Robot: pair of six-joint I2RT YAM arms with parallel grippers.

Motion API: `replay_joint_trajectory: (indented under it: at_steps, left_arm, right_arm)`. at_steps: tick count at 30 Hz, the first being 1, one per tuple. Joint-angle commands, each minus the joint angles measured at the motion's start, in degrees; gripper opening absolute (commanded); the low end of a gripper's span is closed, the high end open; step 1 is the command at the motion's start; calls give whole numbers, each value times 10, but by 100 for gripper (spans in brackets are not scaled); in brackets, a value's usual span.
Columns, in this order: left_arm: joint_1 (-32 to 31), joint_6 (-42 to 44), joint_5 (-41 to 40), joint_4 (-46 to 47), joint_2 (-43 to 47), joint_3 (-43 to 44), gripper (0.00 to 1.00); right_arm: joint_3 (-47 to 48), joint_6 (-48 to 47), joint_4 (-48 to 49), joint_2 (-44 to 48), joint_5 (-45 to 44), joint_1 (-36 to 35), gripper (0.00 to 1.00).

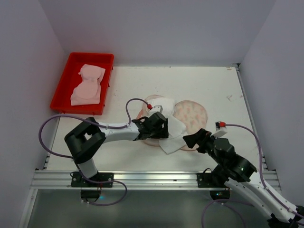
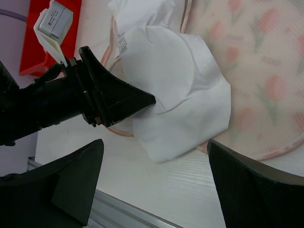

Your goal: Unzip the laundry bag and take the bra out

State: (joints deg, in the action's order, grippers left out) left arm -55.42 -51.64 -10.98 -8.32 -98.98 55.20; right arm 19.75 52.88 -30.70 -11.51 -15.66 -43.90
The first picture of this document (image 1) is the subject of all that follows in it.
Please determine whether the white bra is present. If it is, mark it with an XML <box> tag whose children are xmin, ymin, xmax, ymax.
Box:
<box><xmin>149</xmin><ymin>96</ymin><xmax>186</xmax><ymax>154</ymax></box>

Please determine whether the peach floral mesh laundry bag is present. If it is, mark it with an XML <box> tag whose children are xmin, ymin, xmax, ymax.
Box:
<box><xmin>143</xmin><ymin>95</ymin><xmax>208</xmax><ymax>151</ymax></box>

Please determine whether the pink bra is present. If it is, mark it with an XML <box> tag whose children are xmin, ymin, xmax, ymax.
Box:
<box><xmin>70</xmin><ymin>64</ymin><xmax>105</xmax><ymax>106</ymax></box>

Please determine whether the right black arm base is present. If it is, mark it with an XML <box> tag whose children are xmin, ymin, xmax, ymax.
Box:
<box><xmin>196</xmin><ymin>168</ymin><xmax>230</xmax><ymax>200</ymax></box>

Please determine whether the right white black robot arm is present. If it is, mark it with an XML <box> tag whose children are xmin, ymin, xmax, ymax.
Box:
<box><xmin>183</xmin><ymin>129</ymin><xmax>304</xmax><ymax>228</ymax></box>

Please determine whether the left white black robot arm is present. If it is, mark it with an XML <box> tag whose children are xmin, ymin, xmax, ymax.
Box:
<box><xmin>64</xmin><ymin>112</ymin><xmax>169</xmax><ymax>181</ymax></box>

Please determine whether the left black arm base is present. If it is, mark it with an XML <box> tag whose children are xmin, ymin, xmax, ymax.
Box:
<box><xmin>70</xmin><ymin>171</ymin><xmax>114</xmax><ymax>203</ymax></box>

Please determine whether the red plastic tray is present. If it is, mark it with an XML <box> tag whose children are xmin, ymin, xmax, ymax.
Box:
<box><xmin>50</xmin><ymin>52</ymin><xmax>114</xmax><ymax>115</ymax></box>

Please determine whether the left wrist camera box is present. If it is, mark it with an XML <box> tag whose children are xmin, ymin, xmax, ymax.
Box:
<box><xmin>150</xmin><ymin>105</ymin><xmax>163</xmax><ymax>114</ymax></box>

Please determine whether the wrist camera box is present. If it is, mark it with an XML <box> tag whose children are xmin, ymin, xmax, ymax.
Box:
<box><xmin>212</xmin><ymin>121</ymin><xmax>228</xmax><ymax>138</ymax></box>
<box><xmin>150</xmin><ymin>105</ymin><xmax>163</xmax><ymax>114</ymax></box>

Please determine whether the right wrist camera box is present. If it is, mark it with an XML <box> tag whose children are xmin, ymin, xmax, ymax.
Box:
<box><xmin>212</xmin><ymin>121</ymin><xmax>228</xmax><ymax>138</ymax></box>

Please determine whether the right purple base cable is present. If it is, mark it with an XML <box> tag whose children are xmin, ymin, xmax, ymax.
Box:
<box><xmin>201</xmin><ymin>198</ymin><xmax>262</xmax><ymax>228</ymax></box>

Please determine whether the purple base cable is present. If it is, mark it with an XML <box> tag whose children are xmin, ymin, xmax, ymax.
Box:
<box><xmin>84</xmin><ymin>179</ymin><xmax>128</xmax><ymax>206</ymax></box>
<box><xmin>201</xmin><ymin>198</ymin><xmax>262</xmax><ymax>228</ymax></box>

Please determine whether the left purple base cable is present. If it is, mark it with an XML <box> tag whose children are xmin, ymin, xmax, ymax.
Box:
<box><xmin>84</xmin><ymin>179</ymin><xmax>128</xmax><ymax>206</ymax></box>

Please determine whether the aluminium mounting rail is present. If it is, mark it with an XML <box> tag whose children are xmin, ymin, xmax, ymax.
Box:
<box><xmin>30</xmin><ymin>170</ymin><xmax>278</xmax><ymax>190</ymax></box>

